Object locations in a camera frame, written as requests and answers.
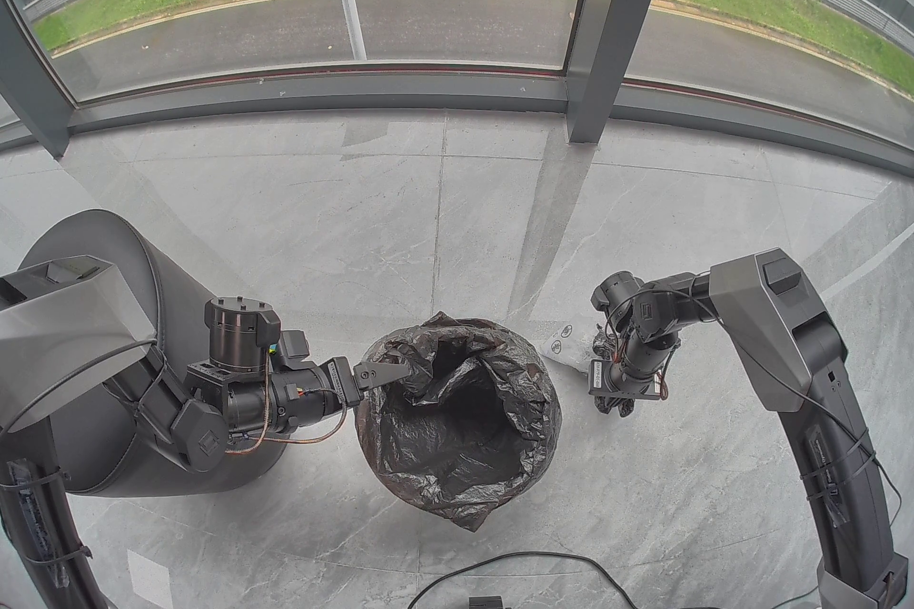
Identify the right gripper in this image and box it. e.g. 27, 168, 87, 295
618, 332, 678, 383

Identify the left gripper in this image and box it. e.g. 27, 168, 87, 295
228, 356, 413, 444

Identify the black plastic bag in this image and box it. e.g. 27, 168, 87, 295
355, 311, 563, 532

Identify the clear printed wrapper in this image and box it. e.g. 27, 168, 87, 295
537, 321, 605, 373

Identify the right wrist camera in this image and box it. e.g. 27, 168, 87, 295
587, 358, 662, 402

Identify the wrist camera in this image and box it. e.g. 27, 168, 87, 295
275, 329, 312, 376
587, 358, 662, 402

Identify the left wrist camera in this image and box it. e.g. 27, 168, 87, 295
275, 329, 312, 376

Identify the black cable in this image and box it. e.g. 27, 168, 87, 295
410, 551, 638, 609

